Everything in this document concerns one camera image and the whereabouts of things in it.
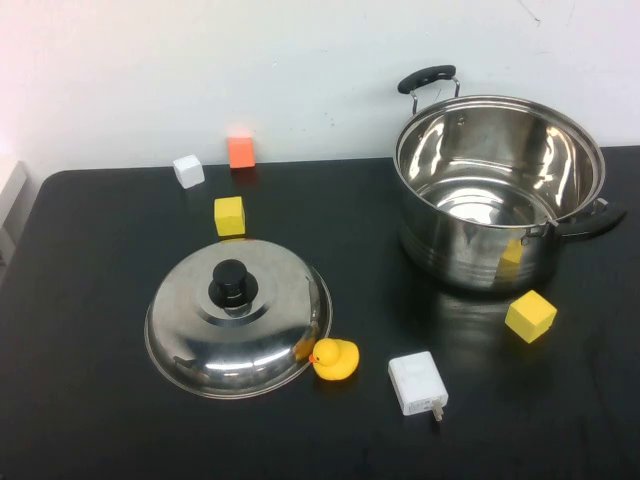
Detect orange foam cube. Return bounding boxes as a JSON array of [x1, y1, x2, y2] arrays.
[[227, 135, 258, 170]]

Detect yellow rubber duck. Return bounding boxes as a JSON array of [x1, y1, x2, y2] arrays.
[[308, 338, 360, 382]]

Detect yellow foam cube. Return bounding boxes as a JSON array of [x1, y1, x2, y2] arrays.
[[504, 290, 558, 345], [213, 196, 247, 237]]

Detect stainless steel pot black handles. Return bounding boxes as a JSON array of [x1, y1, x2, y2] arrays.
[[392, 63, 629, 294]]

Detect steel lid with black knob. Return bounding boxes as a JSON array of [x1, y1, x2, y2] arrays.
[[143, 238, 334, 400]]

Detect white foam cube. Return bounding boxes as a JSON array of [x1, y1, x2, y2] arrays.
[[172, 154, 206, 190]]

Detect grey wall rail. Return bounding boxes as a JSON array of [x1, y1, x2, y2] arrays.
[[0, 159, 39, 266]]

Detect white power adapter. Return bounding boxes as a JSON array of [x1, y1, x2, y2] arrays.
[[387, 351, 450, 422]]

